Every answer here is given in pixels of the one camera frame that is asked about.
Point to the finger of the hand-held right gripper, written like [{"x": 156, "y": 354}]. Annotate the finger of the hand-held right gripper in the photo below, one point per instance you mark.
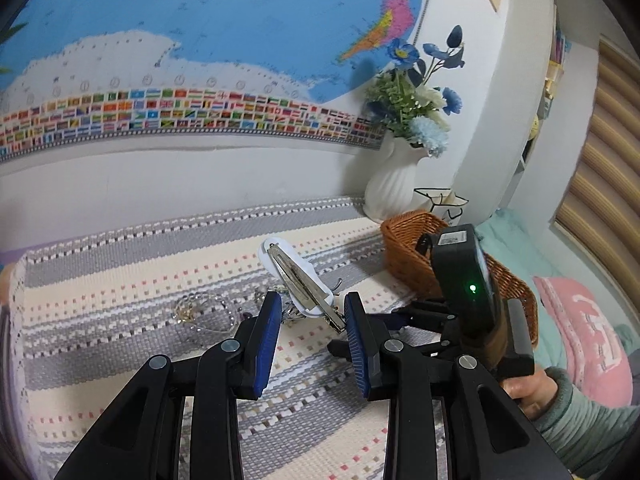
[
  {"x": 400, "y": 317},
  {"x": 425, "y": 349}
]

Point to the blue and white flowers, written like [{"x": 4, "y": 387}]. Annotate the blue and white flowers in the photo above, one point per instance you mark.
[{"x": 400, "y": 95}]

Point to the person's right hand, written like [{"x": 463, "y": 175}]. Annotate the person's right hand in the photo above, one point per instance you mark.
[{"x": 530, "y": 390}]

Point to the gold clasp charm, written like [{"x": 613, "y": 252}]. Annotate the gold clasp charm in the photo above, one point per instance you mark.
[{"x": 186, "y": 314}]

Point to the world map wall poster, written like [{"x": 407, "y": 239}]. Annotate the world map wall poster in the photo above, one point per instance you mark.
[{"x": 225, "y": 10}]

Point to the white bookshelf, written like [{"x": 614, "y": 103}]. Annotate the white bookshelf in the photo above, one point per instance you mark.
[{"x": 550, "y": 80}]

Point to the white hair clip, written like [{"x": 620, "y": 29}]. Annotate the white hair clip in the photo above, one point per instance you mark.
[{"x": 312, "y": 275}]

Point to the striped woven table mat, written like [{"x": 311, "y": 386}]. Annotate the striped woven table mat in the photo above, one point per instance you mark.
[{"x": 100, "y": 360}]

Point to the brown wicker basket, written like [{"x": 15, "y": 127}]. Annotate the brown wicker basket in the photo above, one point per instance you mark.
[{"x": 405, "y": 250}]

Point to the silver duckbill hair clip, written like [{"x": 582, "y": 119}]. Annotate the silver duckbill hair clip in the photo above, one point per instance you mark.
[{"x": 295, "y": 275}]

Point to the white ribbed vase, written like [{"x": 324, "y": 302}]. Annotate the white ribbed vase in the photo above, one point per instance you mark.
[{"x": 390, "y": 185}]

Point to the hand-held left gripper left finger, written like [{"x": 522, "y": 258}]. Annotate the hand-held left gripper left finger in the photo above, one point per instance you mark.
[{"x": 265, "y": 345}]

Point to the teal blanket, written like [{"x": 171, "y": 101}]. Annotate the teal blanket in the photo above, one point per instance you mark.
[{"x": 515, "y": 250}]

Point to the pink pillow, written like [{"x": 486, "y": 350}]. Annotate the pink pillow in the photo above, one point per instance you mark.
[{"x": 585, "y": 330}]

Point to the silver key clasp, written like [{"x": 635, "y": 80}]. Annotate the silver key clasp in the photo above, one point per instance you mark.
[{"x": 292, "y": 312}]

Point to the person's right forearm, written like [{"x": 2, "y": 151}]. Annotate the person's right forearm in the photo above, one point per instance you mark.
[{"x": 585, "y": 430}]

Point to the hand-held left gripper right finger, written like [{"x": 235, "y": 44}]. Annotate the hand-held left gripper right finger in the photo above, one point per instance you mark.
[{"x": 357, "y": 350}]

